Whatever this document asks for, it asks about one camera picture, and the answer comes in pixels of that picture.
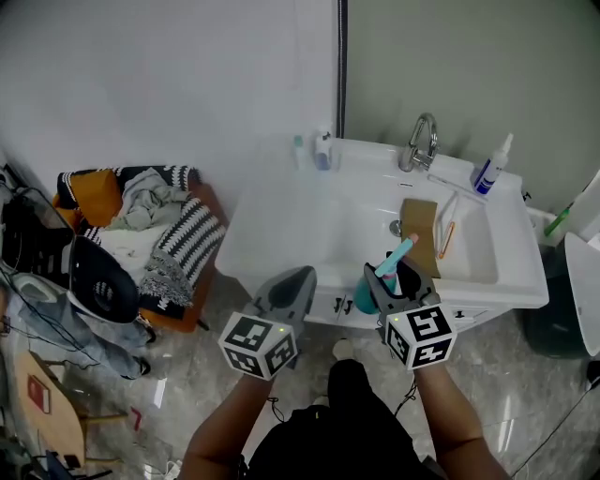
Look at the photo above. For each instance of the white sink vanity cabinet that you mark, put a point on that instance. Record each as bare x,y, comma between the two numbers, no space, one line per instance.
290,234

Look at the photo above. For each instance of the round wooden table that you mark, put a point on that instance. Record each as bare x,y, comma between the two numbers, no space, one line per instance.
61,431

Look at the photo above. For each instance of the white pump bottle blue base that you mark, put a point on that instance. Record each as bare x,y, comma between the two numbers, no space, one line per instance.
323,152

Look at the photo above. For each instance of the person's white right shoe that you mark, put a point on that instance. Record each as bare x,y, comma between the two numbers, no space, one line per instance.
343,349

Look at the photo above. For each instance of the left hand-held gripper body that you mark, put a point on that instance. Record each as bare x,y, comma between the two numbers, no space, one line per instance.
253,342

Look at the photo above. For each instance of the brown cardboard box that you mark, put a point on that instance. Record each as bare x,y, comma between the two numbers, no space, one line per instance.
419,220

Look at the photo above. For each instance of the white cloth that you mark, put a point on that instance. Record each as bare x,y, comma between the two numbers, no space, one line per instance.
129,248

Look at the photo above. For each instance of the chrome faucet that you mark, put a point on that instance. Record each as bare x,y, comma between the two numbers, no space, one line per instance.
412,150

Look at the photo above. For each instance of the person's right forearm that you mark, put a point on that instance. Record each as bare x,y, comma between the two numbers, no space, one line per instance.
445,408

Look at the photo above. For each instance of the white power strip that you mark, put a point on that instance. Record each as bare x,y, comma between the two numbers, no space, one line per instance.
173,471

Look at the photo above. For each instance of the black white round device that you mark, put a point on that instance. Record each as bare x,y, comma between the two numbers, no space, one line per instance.
103,286

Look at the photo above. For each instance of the teal spray bottle pink trigger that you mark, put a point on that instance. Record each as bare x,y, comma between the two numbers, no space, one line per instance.
363,295

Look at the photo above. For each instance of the person's left forearm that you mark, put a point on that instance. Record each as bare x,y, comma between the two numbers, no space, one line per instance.
220,422

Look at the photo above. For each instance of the black vertical wall strip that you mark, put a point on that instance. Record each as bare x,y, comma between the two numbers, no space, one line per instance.
341,70

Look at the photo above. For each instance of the dark blue chair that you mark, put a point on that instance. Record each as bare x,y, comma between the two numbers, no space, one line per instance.
56,464

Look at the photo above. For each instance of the grey garment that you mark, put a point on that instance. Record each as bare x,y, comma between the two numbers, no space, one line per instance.
145,201

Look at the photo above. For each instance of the red booklet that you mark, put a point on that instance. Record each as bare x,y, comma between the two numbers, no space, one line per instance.
38,394

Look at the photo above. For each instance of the white squeegee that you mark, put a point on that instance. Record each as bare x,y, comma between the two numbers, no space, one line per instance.
457,188

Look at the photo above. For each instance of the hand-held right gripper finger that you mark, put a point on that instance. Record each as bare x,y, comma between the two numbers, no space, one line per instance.
419,288
382,300

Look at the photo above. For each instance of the orange slim stick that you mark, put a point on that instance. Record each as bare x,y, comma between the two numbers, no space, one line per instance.
447,239

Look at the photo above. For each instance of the person's white shoe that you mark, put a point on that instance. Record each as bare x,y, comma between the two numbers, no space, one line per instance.
343,349
320,401

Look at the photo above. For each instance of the metal sink drain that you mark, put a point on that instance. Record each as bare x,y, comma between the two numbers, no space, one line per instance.
394,227

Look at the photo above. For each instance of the small white bottle green cap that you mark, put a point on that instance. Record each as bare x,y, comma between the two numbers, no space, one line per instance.
298,157

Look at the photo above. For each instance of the person's white left shoe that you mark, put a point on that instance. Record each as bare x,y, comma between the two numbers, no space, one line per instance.
320,401

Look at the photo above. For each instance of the person's black trousers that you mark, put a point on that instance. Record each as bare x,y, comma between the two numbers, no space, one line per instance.
337,440

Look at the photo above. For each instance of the orange cushion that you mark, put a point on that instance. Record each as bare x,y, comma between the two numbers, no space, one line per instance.
94,194

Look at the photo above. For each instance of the dark green bin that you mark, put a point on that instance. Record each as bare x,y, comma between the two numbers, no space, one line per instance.
586,290

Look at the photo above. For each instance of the orange sofa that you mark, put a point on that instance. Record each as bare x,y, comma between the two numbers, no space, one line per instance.
187,319

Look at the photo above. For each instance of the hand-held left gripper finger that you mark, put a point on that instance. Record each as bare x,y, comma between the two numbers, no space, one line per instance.
302,304
279,290

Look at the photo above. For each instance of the small red floor object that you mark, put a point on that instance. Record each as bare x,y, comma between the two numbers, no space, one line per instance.
137,417

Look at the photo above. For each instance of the grey black knitted cloth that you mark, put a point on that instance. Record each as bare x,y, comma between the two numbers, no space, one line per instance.
164,281

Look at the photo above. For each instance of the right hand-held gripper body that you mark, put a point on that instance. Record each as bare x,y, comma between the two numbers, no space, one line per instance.
422,337

